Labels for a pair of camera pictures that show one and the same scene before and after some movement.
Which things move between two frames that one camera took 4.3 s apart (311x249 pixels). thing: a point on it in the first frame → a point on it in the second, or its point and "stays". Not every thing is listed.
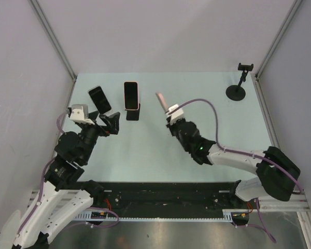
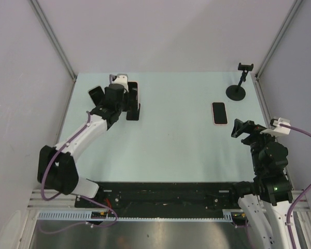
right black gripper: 171,126 → 250,127
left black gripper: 112,122 → 125,96
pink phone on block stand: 131,95 stays
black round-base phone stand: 237,93 stays
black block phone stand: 133,115 stays
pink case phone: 162,101 → 219,113
